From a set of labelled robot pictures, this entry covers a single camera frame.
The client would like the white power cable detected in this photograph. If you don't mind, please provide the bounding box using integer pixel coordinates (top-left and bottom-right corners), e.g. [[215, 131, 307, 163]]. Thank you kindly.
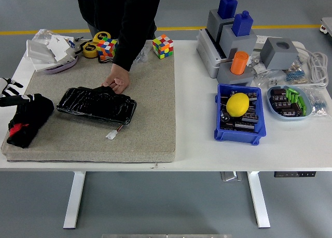
[[295, 47, 329, 88]]

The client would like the orange cylinder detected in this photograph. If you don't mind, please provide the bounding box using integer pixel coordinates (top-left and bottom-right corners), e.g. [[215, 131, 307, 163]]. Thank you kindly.
[[230, 50, 250, 76]]

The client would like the white table leg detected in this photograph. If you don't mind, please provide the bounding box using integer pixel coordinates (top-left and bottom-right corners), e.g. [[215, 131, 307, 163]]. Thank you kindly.
[[246, 171, 271, 229], [63, 171, 87, 229]]

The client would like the crumpled clear plastic bag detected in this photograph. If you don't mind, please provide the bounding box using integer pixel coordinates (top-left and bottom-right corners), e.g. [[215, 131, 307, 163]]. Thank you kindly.
[[32, 29, 62, 46]]

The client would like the small black clip tool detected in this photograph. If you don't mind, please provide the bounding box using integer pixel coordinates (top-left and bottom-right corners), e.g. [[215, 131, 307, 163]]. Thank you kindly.
[[67, 36, 88, 56]]

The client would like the clear bag of white parts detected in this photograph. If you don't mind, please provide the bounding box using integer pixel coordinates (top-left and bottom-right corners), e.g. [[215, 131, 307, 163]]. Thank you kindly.
[[247, 55, 268, 75]]

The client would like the light grey junction box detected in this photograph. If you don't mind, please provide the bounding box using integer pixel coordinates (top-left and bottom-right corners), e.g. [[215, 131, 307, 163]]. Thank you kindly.
[[196, 28, 226, 79]]

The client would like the person's left hand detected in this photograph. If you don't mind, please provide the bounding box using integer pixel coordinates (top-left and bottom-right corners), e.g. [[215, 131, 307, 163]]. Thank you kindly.
[[101, 64, 130, 95]]

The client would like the person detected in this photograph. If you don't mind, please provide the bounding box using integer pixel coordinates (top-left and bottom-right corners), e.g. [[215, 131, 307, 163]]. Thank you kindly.
[[75, 0, 163, 72]]

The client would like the clear bag of blue resistors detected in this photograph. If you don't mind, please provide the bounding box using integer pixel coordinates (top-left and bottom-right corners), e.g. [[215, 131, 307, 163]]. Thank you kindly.
[[285, 59, 309, 85], [302, 86, 325, 118]]

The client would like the yellow tape measure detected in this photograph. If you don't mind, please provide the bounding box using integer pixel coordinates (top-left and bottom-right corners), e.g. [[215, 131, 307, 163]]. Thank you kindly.
[[92, 31, 112, 44], [82, 41, 99, 59]]

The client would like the blue bottle-shaped block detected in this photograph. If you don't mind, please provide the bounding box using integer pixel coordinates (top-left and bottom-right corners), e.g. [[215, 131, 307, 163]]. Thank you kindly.
[[231, 10, 254, 37], [217, 0, 239, 19]]

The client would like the grey block with round hole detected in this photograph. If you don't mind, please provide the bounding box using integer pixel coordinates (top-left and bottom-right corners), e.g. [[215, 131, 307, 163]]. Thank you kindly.
[[260, 37, 300, 70]]

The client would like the white connector with wires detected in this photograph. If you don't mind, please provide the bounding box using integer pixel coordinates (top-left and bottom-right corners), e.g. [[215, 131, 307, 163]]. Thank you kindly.
[[105, 125, 123, 140]]

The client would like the black rag with red tag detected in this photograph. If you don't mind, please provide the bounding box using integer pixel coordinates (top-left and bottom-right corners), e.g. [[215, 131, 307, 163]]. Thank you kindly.
[[6, 94, 55, 149]]

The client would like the low grey block holder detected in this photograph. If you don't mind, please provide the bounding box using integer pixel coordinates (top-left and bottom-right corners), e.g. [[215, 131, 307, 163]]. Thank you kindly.
[[216, 62, 255, 87]]

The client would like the small clear bag of screws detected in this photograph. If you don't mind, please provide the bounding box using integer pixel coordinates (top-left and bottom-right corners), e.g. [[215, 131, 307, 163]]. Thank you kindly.
[[133, 45, 153, 63]]

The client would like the colourful puzzle cube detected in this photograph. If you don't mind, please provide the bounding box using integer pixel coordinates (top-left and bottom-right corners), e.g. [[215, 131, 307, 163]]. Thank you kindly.
[[96, 37, 118, 61], [152, 34, 174, 60]]

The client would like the light blue oval dish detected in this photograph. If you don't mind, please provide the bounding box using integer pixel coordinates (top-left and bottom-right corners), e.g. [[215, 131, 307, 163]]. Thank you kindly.
[[267, 85, 313, 122]]

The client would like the grey-brown mat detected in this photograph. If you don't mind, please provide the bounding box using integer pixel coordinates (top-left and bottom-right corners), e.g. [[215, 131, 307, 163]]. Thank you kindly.
[[1, 39, 177, 163]]

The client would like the purple-rimmed white plate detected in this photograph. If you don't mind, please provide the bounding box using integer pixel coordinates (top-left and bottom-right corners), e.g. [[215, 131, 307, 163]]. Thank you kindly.
[[33, 55, 79, 75]]

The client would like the silver metal bracket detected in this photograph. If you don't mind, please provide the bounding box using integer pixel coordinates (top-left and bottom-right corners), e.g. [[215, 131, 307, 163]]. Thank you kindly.
[[220, 171, 242, 182]]

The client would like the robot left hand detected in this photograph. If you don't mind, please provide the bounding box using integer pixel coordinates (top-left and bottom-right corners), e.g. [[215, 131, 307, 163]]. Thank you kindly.
[[0, 77, 39, 108]]

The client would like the blue plastic bin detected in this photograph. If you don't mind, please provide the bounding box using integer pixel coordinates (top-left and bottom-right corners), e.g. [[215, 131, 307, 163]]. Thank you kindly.
[[214, 83, 267, 146]]

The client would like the white cart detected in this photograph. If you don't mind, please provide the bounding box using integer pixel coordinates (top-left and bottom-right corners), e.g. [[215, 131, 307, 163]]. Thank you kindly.
[[319, 17, 332, 38]]

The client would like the clear bag with white plug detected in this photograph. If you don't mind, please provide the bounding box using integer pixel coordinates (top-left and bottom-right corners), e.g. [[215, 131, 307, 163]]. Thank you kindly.
[[253, 68, 288, 90]]

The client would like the black table control panel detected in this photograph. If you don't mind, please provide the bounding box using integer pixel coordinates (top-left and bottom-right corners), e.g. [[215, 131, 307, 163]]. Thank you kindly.
[[274, 171, 316, 177]]

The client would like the white power strip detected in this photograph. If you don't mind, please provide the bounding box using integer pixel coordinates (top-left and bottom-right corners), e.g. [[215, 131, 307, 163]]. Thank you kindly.
[[255, 35, 305, 52]]

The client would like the yellow lemon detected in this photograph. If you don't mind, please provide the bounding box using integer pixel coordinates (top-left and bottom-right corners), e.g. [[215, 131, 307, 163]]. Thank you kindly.
[[226, 92, 250, 117]]

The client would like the white torn cardboard sheet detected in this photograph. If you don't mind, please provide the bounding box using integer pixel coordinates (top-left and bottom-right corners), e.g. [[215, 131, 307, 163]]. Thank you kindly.
[[48, 35, 75, 62]]

